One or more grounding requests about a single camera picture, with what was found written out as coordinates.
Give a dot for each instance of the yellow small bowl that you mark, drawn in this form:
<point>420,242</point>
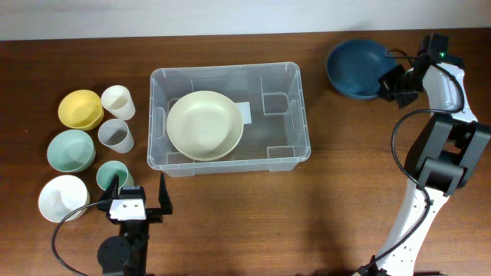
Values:
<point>81,110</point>

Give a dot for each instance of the beige large bowl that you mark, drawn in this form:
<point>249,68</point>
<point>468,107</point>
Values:
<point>203,108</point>

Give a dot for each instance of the cream white cup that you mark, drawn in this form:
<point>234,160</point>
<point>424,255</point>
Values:
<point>118,101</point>

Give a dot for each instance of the mint green cup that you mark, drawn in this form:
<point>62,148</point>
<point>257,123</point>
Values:
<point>113,168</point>

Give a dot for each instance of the grey cup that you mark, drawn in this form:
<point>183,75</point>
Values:
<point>115,134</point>

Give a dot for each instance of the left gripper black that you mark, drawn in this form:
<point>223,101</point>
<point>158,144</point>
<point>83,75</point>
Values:
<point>110,192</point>

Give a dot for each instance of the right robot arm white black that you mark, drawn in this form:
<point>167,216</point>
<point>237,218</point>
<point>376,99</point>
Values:
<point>442,158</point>

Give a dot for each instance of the cream large bowl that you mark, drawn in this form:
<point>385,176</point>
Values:
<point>206,143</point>

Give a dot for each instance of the white small bowl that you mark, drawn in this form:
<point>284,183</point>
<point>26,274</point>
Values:
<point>62,195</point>

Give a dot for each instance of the clear plastic storage container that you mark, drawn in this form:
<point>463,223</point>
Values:
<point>270,96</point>

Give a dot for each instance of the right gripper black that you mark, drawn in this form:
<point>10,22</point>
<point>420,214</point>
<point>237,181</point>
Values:
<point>389,93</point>

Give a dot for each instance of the dark blue large bowl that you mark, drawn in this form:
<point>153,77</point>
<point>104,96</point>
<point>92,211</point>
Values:
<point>354,68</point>

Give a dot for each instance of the mint green small bowl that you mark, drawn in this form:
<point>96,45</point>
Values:
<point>71,151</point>

